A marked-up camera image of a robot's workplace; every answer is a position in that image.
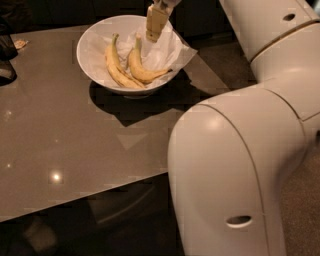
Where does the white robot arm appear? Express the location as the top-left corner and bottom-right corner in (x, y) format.
(168, 0), (320, 256)

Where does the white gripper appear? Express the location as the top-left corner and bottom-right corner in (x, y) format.
(146, 0), (182, 43)

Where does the white ceramic bowl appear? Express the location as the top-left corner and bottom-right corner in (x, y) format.
(76, 14), (178, 100)

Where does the dark object at table edge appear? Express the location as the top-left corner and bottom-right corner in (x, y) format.
(0, 24), (18, 86)

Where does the white paper liner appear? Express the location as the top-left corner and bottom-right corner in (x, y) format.
(81, 19), (198, 90)

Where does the small crumpled wrapper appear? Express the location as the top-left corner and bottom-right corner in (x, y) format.
(14, 39), (28, 50)

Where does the yellow banana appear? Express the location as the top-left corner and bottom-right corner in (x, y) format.
(128, 34), (171, 84)
(105, 33), (145, 89)

